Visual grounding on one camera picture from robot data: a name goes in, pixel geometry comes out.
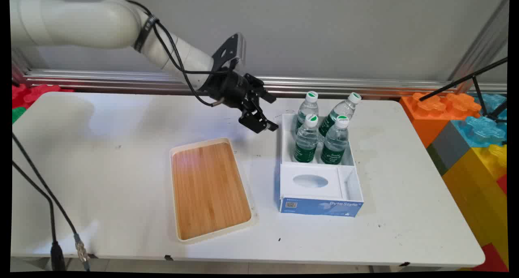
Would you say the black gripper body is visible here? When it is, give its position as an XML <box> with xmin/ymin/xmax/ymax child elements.
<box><xmin>202</xmin><ymin>70</ymin><xmax>254</xmax><ymax>109</ymax></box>

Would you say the blue giant building block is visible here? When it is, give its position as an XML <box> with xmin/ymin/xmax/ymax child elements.
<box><xmin>451</xmin><ymin>93</ymin><xmax>508</xmax><ymax>148</ymax></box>

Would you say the water bottle with green label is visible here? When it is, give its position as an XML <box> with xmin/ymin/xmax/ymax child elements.
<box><xmin>320</xmin><ymin>115</ymin><xmax>350</xmax><ymax>165</ymax></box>
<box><xmin>295</xmin><ymin>91</ymin><xmax>319</xmax><ymax>135</ymax></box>
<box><xmin>318</xmin><ymin>92</ymin><xmax>362</xmax><ymax>137</ymax></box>
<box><xmin>293</xmin><ymin>114</ymin><xmax>319</xmax><ymax>163</ymax></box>

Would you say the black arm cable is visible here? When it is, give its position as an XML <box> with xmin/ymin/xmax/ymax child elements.
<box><xmin>125</xmin><ymin>0</ymin><xmax>229</xmax><ymax>108</ymax></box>

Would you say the horizontal aluminium rail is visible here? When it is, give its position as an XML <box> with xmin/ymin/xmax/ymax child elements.
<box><xmin>24</xmin><ymin>69</ymin><xmax>507</xmax><ymax>97</ymax></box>

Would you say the grey giant building block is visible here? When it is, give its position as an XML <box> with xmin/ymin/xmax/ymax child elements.
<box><xmin>426</xmin><ymin>120</ymin><xmax>472</xmax><ymax>176</ymax></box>

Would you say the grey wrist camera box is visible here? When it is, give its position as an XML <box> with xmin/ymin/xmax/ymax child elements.
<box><xmin>211</xmin><ymin>32</ymin><xmax>247</xmax><ymax>74</ymax></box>

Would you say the white and blue cardboard box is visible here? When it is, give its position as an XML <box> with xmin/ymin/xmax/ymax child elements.
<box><xmin>278</xmin><ymin>113</ymin><xmax>364</xmax><ymax>218</ymax></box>

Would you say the black tripod stand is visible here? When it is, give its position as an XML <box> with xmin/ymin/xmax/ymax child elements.
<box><xmin>418</xmin><ymin>57</ymin><xmax>508</xmax><ymax>123</ymax></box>

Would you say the bamboo tray with white rim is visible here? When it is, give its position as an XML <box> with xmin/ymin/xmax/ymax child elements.
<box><xmin>169</xmin><ymin>137</ymin><xmax>257</xmax><ymax>244</ymax></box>

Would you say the red giant building block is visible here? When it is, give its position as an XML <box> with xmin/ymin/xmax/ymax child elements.
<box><xmin>470</xmin><ymin>243</ymin><xmax>508</xmax><ymax>273</ymax></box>

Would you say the slanted aluminium post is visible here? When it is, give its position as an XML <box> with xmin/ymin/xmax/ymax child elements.
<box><xmin>448</xmin><ymin>0</ymin><xmax>509</xmax><ymax>84</ymax></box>

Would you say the black cable with black plug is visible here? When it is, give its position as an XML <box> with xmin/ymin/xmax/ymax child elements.
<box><xmin>12</xmin><ymin>160</ymin><xmax>66</xmax><ymax>271</ymax></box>

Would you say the yellow giant building block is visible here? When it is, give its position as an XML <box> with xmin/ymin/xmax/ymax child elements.
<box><xmin>441</xmin><ymin>144</ymin><xmax>508</xmax><ymax>267</ymax></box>

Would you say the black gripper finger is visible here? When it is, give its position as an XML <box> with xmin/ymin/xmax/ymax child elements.
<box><xmin>244</xmin><ymin>74</ymin><xmax>278</xmax><ymax>105</ymax></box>
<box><xmin>238</xmin><ymin>101</ymin><xmax>279</xmax><ymax>134</ymax></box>

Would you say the red flat building block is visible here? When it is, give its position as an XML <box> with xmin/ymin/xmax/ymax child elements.
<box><xmin>12</xmin><ymin>83</ymin><xmax>74</xmax><ymax>109</ymax></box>

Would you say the orange giant building block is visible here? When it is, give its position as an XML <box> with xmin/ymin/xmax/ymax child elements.
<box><xmin>399</xmin><ymin>92</ymin><xmax>482</xmax><ymax>148</ymax></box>

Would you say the black cable with metal connector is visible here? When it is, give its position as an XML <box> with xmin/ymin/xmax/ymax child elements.
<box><xmin>12</xmin><ymin>132</ymin><xmax>90</xmax><ymax>271</ymax></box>

